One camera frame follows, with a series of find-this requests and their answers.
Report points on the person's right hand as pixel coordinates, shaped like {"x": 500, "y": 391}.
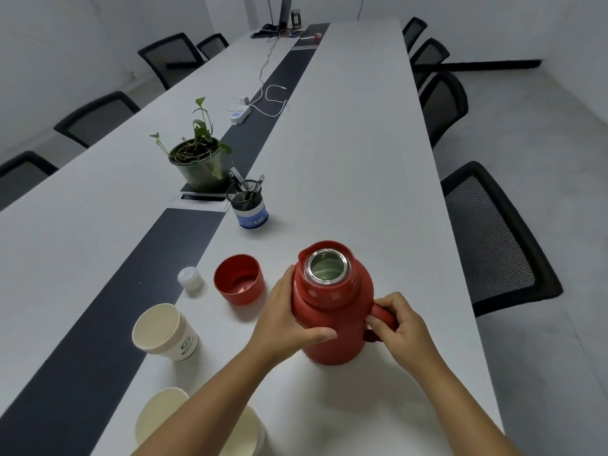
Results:
{"x": 413, "y": 341}

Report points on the person's left hand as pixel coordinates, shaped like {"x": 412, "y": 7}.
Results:
{"x": 275, "y": 332}

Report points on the red thermos lid cup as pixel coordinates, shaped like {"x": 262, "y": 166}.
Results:
{"x": 240, "y": 289}

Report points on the red thermos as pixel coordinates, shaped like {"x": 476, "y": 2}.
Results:
{"x": 332, "y": 346}

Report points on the white thermos stopper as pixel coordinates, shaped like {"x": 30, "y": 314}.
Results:
{"x": 190, "y": 279}

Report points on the white paper cup blue print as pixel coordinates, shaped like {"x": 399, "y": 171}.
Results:
{"x": 252, "y": 434}
{"x": 157, "y": 415}

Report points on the person's right forearm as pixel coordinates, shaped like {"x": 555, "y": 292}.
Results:
{"x": 465, "y": 417}

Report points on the person's left forearm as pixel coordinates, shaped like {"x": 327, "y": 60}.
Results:
{"x": 204, "y": 408}

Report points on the white conference table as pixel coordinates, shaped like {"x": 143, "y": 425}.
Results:
{"x": 342, "y": 161}

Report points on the black mesh pen holder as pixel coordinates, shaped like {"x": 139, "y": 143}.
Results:
{"x": 252, "y": 217}

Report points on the black mesh office chair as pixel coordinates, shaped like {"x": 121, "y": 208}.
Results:
{"x": 21, "y": 178}
{"x": 427, "y": 59}
{"x": 494, "y": 242}
{"x": 95, "y": 118}
{"x": 444, "y": 106}
{"x": 212, "y": 46}
{"x": 413, "y": 33}
{"x": 168, "y": 56}

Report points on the silver utility knife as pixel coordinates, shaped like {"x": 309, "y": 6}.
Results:
{"x": 259, "y": 184}

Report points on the black white marker pen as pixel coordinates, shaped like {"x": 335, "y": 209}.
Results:
{"x": 237, "y": 178}

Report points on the potted green plant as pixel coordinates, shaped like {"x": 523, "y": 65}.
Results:
{"x": 202, "y": 178}

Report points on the white power strip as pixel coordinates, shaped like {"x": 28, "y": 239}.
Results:
{"x": 240, "y": 116}

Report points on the white charger plug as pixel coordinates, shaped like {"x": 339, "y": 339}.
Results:
{"x": 242, "y": 100}

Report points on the laptop at table end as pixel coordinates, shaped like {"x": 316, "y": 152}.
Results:
{"x": 266, "y": 33}

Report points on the dark glass jar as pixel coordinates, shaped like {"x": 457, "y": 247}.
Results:
{"x": 296, "y": 18}

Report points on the grey laptop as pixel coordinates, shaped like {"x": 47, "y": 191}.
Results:
{"x": 285, "y": 11}

